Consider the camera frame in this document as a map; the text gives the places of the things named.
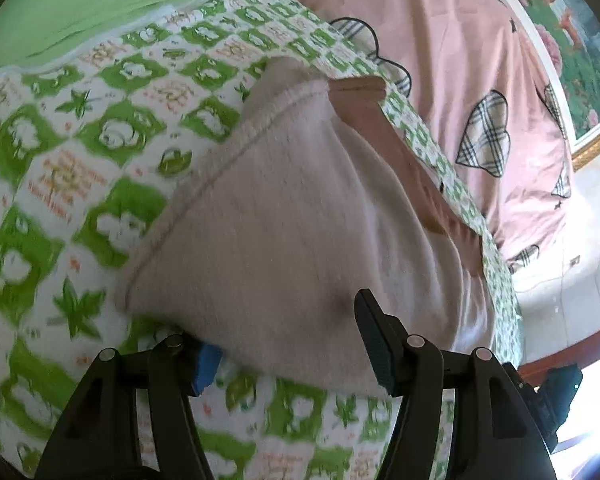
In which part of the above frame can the framed landscape picture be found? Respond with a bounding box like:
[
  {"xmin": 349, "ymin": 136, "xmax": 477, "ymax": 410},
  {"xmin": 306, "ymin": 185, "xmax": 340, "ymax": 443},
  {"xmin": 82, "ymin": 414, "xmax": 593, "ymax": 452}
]
[{"xmin": 475, "ymin": 0, "xmax": 600, "ymax": 171}]

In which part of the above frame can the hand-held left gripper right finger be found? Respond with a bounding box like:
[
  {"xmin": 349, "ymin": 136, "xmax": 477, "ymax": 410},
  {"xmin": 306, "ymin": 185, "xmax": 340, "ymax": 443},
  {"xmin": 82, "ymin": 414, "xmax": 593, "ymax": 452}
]
[{"xmin": 354, "ymin": 288, "xmax": 556, "ymax": 480}]

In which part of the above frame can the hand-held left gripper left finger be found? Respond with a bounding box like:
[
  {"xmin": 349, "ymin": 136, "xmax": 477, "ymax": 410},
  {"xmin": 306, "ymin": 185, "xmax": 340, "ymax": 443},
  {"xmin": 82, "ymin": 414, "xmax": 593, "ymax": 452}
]
[{"xmin": 34, "ymin": 332, "xmax": 224, "ymax": 480}]

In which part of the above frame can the pink quilt with plaid hearts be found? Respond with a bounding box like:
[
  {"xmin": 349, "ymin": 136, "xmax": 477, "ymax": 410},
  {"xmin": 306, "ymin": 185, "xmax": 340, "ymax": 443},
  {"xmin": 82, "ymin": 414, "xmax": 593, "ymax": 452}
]
[{"xmin": 235, "ymin": 0, "xmax": 576, "ymax": 273}]

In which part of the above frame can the beige towel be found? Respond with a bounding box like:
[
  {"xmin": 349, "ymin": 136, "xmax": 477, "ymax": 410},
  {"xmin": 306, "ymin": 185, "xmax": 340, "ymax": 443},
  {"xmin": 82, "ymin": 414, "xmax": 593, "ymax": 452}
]
[{"xmin": 115, "ymin": 55, "xmax": 496, "ymax": 393}]

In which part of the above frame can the plain green sheet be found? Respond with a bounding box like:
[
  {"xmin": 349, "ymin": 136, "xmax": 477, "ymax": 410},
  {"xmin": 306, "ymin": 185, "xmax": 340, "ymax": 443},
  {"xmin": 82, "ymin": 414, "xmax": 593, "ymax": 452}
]
[{"xmin": 0, "ymin": 0, "xmax": 266, "ymax": 81}]

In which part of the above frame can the green checked printed blanket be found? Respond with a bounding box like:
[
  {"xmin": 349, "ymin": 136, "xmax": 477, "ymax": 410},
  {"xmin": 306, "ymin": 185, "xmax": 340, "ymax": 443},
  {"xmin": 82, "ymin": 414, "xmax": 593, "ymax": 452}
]
[{"xmin": 0, "ymin": 0, "xmax": 526, "ymax": 480}]

